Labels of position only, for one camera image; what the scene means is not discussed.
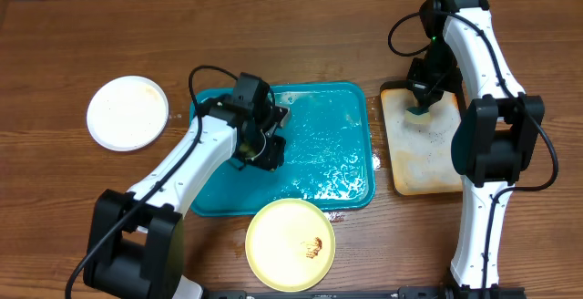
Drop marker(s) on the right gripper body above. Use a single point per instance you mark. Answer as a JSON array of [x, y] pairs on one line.
[[439, 74]]

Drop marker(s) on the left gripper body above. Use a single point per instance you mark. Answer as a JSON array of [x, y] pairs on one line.
[[263, 151]]

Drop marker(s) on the green yellow sponge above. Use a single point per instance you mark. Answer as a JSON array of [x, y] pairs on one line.
[[417, 115]]

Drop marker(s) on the yellow-green plate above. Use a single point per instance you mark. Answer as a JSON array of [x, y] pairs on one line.
[[290, 245]]

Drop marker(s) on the white plate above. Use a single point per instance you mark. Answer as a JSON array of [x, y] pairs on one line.
[[127, 113]]

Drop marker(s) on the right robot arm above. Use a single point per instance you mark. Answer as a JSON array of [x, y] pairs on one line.
[[496, 137]]

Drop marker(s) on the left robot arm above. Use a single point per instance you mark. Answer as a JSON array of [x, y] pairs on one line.
[[136, 246]]

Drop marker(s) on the teal plastic tray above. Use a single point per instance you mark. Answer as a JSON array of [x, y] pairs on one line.
[[328, 157]]

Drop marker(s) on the black baking tray with suds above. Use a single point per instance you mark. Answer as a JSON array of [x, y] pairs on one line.
[[420, 149]]

